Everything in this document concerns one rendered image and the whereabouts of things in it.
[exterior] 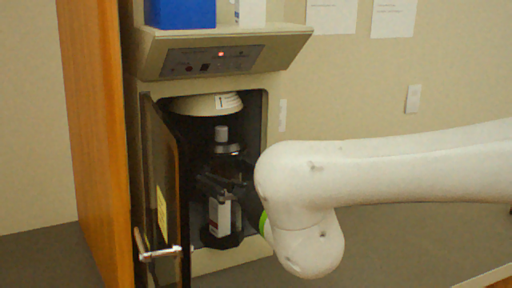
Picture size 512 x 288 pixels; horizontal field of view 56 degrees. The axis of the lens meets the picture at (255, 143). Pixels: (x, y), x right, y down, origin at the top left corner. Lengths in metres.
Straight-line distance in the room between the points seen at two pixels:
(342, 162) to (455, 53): 1.53
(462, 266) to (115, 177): 0.86
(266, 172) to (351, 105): 1.16
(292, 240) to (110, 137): 0.36
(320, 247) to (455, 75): 1.54
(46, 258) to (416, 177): 0.94
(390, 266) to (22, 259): 0.89
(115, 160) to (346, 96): 1.08
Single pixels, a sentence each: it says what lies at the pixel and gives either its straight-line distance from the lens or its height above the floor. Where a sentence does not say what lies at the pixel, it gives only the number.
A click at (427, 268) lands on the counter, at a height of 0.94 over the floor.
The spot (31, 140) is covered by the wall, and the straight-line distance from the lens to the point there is 1.39.
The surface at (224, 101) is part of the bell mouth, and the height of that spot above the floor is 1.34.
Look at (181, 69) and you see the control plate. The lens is 0.91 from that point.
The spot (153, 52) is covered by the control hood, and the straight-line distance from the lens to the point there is 0.85.
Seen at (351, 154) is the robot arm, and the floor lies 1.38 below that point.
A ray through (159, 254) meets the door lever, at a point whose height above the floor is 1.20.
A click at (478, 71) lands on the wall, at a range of 2.28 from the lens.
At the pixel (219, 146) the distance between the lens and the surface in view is 1.01.
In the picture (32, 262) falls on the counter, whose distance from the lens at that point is 1.30.
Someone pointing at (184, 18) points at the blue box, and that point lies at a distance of 0.84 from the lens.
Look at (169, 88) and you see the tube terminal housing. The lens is 0.96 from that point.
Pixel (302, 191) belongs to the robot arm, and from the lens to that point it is 0.66.
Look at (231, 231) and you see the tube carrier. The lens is 1.08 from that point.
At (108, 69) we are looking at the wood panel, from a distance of 0.83.
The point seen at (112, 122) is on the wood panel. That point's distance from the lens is 0.85.
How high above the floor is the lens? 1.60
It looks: 19 degrees down
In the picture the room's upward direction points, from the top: 2 degrees clockwise
